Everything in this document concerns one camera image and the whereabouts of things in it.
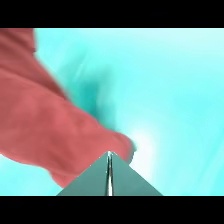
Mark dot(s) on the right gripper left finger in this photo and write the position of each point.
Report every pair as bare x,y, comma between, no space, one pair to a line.
91,181

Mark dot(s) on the red garment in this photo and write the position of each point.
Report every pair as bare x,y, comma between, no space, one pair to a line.
40,120

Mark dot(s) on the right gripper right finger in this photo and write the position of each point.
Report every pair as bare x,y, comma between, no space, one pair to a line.
133,183

